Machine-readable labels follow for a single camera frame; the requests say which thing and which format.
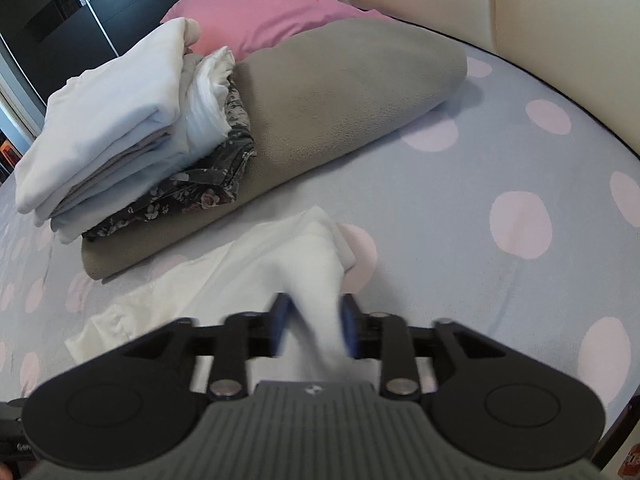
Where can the black wardrobe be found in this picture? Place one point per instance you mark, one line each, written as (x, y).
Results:
(60, 10)

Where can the pink pillow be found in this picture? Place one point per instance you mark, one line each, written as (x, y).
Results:
(280, 10)

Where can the orange object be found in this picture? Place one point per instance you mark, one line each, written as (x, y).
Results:
(5, 157)

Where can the pale folded garment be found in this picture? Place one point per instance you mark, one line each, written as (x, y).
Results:
(115, 185)

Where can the taupe folded blanket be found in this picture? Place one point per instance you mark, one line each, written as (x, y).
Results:
(340, 95)

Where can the white t-shirt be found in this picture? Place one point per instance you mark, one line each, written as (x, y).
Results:
(310, 260)

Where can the bed with polka-dot sheet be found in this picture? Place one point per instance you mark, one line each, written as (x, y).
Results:
(450, 185)

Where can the white striped folded garment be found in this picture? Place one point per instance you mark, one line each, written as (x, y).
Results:
(207, 97)

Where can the dark floral garment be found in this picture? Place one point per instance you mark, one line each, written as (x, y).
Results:
(200, 185)

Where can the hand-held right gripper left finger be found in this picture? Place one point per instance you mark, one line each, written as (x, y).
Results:
(280, 322)

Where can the white folded shirt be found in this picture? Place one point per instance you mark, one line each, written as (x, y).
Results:
(125, 90)

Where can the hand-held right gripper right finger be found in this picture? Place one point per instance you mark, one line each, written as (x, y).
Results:
(348, 327)

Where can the cream padded headboard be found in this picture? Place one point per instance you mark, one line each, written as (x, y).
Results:
(525, 20)

